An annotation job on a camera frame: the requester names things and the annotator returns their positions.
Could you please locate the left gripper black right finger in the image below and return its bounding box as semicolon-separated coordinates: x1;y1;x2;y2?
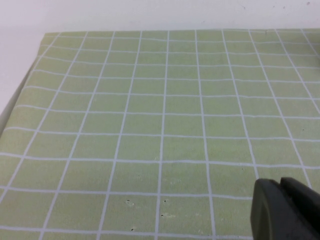
279;176;320;235

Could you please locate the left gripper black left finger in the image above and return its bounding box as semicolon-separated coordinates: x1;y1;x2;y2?
250;177;320;240

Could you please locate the green white-checked tablecloth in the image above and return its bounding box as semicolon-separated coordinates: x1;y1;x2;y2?
0;28;320;240

